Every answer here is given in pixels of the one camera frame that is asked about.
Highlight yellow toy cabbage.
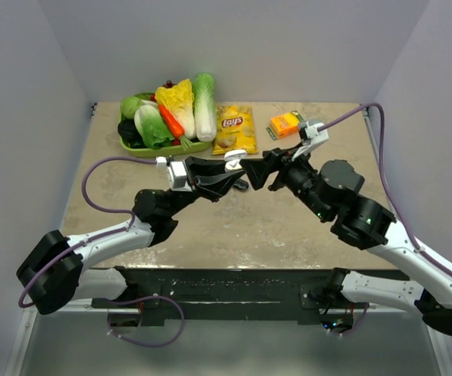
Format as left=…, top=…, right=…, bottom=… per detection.
left=155, top=78, right=197, bottom=139

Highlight dark red toy grapes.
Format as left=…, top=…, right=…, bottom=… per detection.
left=163, top=80, right=175, bottom=89

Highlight round green cabbage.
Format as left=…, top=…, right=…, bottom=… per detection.
left=120, top=96, right=143, bottom=119

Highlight orange toy carrot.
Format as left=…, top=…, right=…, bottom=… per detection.
left=158, top=104, right=192, bottom=150

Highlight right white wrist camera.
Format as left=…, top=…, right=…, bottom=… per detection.
left=291, top=121, right=329, bottom=161

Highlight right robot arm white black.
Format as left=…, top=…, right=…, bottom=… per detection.
left=240, top=149, right=452, bottom=336

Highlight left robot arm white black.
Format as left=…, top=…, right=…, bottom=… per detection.
left=16, top=157, right=244, bottom=315

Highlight black earbud charging case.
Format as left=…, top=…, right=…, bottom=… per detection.
left=234, top=179, right=249, bottom=192

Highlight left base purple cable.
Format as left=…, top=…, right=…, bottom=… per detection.
left=107, top=295, right=186, bottom=348

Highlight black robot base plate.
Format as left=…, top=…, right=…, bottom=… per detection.
left=90, top=266, right=367, bottom=327

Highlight green plastic vegetable tray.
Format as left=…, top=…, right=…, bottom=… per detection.
left=118, top=113, right=213, bottom=158

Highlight orange green carton box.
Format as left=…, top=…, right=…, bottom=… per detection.
left=266, top=110, right=304, bottom=140

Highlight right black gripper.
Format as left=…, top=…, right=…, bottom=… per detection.
left=240, top=139, right=331, bottom=219

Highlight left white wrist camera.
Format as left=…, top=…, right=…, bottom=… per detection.
left=155, top=157, right=193, bottom=192

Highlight white earbud charging case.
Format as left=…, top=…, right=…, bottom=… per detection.
left=223, top=150, right=248, bottom=172

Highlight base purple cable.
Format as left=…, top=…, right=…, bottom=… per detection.
left=326, top=301, right=369, bottom=338
left=107, top=295, right=186, bottom=348

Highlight green white bok choy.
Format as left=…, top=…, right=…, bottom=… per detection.
left=134, top=105, right=174, bottom=150

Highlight dark green toy vegetable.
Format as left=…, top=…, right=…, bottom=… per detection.
left=118, top=119, right=145, bottom=149

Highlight tall green napa cabbage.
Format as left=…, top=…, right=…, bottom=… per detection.
left=192, top=73, right=217, bottom=142

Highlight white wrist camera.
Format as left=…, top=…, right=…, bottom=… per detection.
left=155, top=157, right=193, bottom=192
left=291, top=121, right=329, bottom=161

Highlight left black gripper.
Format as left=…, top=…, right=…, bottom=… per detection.
left=165, top=157, right=246, bottom=218

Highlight yellow Lays chips bag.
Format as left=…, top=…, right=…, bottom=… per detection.
left=212, top=105, right=258, bottom=155

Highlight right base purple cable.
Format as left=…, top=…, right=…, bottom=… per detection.
left=326, top=301, right=369, bottom=338

